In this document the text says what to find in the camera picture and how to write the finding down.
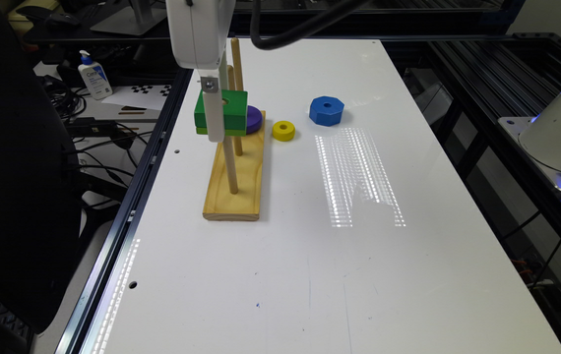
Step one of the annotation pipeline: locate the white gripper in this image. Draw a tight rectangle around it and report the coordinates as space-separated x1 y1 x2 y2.
165 0 236 143

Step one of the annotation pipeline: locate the green square block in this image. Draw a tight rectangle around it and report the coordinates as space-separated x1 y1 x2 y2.
194 89 248 137

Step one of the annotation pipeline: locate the purple round block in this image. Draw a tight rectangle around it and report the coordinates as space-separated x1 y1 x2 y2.
246 105 263 135

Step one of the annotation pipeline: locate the blue octagonal block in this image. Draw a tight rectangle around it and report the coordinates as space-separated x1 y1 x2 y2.
309 96 344 126

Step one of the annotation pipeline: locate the middle wooden peg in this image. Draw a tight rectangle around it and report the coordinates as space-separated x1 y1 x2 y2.
227 65 243 156

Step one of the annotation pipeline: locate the far wooden peg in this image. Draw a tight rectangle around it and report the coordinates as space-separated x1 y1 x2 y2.
230 37 244 94

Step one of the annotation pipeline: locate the checkerboard calibration sheet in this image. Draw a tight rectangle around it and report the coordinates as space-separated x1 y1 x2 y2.
102 85 171 110

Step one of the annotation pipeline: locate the grey monitor stand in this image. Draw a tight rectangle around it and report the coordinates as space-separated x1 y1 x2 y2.
90 0 167 36

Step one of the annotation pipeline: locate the white lotion pump bottle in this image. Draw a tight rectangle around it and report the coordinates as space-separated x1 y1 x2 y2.
78 50 113 100

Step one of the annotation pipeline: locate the wooden peg base board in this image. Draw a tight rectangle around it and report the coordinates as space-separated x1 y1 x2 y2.
203 110 266 221

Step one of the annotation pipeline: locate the black computer mouse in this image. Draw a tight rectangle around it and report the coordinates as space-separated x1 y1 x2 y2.
44 13 81 30

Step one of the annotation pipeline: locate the black office chair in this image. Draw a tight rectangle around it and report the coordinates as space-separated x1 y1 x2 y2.
0 0 129 335

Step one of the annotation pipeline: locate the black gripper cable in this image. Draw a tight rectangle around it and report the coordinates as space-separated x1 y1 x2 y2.
249 0 371 51

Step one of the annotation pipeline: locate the yellow ring block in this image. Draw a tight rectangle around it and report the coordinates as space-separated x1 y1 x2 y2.
272 121 296 142

